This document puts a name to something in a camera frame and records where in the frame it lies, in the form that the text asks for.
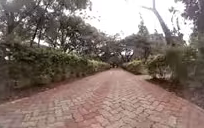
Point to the red brick path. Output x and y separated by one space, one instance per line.
113 100

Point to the row of trees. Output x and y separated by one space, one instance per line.
203 16
66 30

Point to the row of green bushes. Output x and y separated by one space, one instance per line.
156 65

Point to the long green hedge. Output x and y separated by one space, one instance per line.
40 66

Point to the bare soil strip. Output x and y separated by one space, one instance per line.
23 93
190 95

